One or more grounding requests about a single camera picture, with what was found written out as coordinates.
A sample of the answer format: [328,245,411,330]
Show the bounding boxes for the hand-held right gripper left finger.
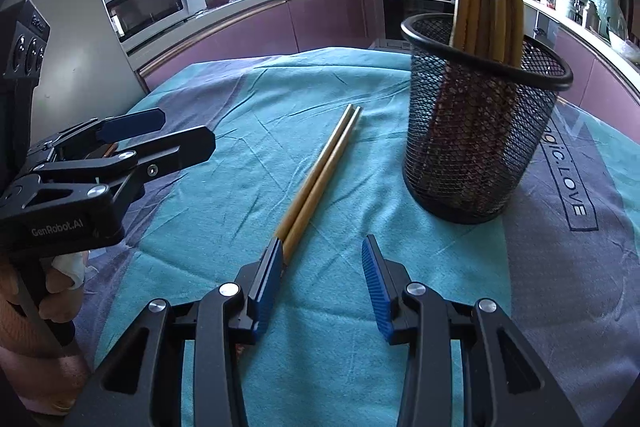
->
[64,236,285,427]

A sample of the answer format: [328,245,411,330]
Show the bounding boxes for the bunch of golden chopsticks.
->
[435,0,527,208]

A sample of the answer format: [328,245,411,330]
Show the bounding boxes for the black mesh utensil holder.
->
[401,13,574,224]

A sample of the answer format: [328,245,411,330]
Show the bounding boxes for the golden bamboo chopstick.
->
[274,104,355,240]
[282,106,362,265]

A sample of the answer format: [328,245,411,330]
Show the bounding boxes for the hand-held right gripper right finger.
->
[360,234,585,427]

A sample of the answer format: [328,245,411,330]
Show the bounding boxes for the grey refrigerator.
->
[0,0,148,148]

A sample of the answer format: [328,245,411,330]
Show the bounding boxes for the purple kitchen cabinets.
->
[135,0,640,108]

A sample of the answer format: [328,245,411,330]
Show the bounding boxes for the pale green plastic cover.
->
[585,0,628,42]

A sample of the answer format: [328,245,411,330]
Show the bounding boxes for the black built-in oven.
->
[379,0,458,52]

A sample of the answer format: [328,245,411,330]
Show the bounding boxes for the white microwave oven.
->
[104,0,207,45]

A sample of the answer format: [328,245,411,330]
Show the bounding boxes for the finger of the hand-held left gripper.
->
[26,108,167,165]
[27,125,217,188]

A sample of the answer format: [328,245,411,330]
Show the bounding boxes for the person's left hand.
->
[0,252,96,414]

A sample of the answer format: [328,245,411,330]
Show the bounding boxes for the teal and grey tablecloth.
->
[80,46,640,427]

